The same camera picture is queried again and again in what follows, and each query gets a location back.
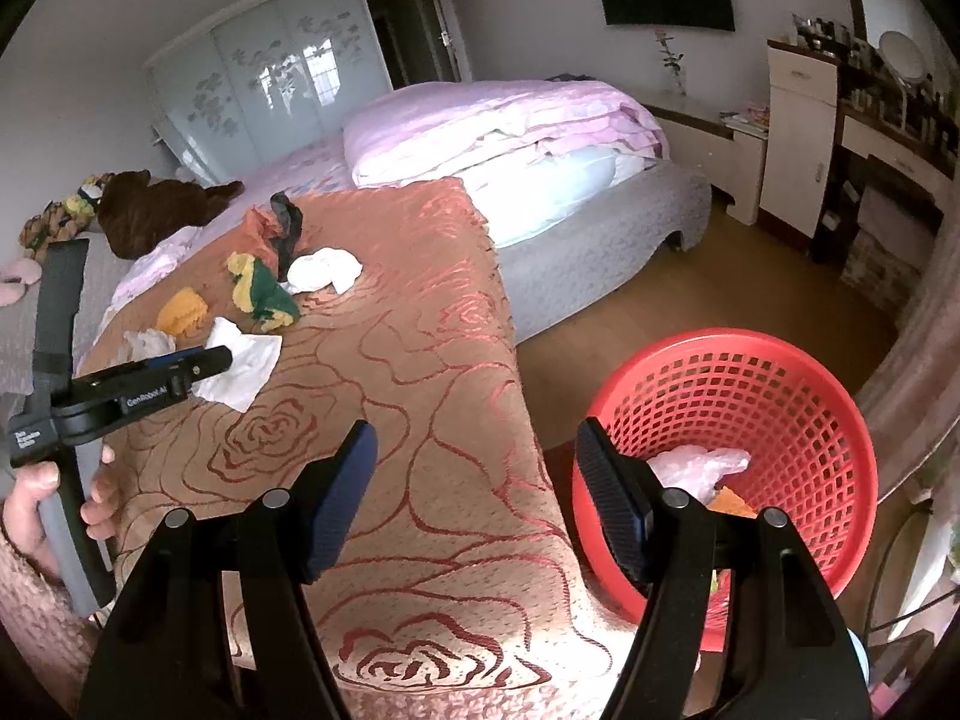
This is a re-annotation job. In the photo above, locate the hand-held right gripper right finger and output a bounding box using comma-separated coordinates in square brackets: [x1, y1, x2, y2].
[575, 418, 875, 720]

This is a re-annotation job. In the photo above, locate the white tissue ball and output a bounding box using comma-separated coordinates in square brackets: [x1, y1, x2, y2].
[286, 246, 363, 295]

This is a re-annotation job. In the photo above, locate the pink folded duvet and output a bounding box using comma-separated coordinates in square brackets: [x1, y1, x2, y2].
[343, 79, 671, 188]

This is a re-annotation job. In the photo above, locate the grey upholstered bed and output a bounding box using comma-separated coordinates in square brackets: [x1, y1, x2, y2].
[0, 79, 713, 346]

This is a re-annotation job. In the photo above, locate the round white makeup mirror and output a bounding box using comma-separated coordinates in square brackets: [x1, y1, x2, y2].
[877, 30, 931, 132]

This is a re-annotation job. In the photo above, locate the pink floral curtain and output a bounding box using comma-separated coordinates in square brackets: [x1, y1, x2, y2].
[855, 187, 960, 496]

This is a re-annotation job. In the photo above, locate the yellow-orange knitted cloth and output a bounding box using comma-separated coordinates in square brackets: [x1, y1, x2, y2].
[156, 286, 211, 337]

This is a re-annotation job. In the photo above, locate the person's left hand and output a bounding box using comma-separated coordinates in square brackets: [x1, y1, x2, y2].
[0, 444, 122, 578]

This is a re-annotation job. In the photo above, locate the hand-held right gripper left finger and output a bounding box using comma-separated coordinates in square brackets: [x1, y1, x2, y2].
[79, 420, 378, 720]

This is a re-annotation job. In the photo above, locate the pale blue quilt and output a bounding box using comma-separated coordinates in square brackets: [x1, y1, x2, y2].
[457, 142, 646, 248]

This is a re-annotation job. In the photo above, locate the orange rose-pattern blanket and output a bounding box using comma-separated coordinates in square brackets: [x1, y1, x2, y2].
[75, 178, 706, 720]

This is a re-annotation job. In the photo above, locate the red plastic mesh basket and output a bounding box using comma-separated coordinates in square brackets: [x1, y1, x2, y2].
[571, 328, 878, 653]

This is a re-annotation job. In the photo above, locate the pink plush slipper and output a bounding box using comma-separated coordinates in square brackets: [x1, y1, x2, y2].
[0, 259, 44, 306]

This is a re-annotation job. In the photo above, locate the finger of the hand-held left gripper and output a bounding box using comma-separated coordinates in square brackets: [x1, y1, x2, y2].
[96, 347, 234, 425]
[81, 349, 209, 386]

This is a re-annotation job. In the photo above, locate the low cream cabinet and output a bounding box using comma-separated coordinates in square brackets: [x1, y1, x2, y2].
[641, 90, 770, 224]

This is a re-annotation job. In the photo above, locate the yellow and green knitted cloth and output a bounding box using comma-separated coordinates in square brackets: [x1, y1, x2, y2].
[227, 251, 302, 333]

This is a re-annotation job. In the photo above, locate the braided yellow green toy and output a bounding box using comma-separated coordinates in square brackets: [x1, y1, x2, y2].
[19, 174, 113, 252]

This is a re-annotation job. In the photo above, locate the pink flower in vase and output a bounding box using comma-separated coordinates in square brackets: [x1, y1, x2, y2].
[654, 28, 689, 97]

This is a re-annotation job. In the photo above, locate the dark sock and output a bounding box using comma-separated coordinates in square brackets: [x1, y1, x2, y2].
[270, 193, 305, 278]

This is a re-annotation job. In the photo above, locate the white floral sliding wardrobe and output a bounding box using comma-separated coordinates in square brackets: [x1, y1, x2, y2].
[142, 0, 395, 185]

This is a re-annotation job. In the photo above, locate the white translucent plastic bag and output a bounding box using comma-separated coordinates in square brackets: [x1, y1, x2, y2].
[645, 446, 753, 507]

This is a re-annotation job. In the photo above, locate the brown wooden door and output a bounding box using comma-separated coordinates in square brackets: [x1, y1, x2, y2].
[358, 0, 475, 95]

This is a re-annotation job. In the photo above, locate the pink floral bed sheet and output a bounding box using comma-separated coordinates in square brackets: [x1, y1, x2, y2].
[82, 139, 357, 331]

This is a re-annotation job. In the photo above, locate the tall white cabinet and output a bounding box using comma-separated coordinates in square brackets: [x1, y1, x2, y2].
[756, 41, 841, 241]

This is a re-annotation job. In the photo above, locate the person's left forearm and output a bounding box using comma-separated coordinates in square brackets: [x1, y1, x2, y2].
[0, 529, 102, 691]

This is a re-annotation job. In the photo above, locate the white tissue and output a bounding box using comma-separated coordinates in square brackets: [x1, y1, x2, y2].
[191, 317, 284, 413]

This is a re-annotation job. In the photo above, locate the clear plastic wrap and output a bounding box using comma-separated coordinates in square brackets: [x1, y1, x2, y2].
[120, 328, 177, 368]

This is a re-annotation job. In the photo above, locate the row of cosmetic bottles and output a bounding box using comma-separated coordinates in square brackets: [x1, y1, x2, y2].
[791, 11, 960, 155]

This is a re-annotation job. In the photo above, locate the brown plush toy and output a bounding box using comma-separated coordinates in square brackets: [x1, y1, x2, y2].
[97, 171, 246, 257]

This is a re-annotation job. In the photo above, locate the brown and white dressing table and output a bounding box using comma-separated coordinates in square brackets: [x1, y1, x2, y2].
[814, 101, 960, 316]

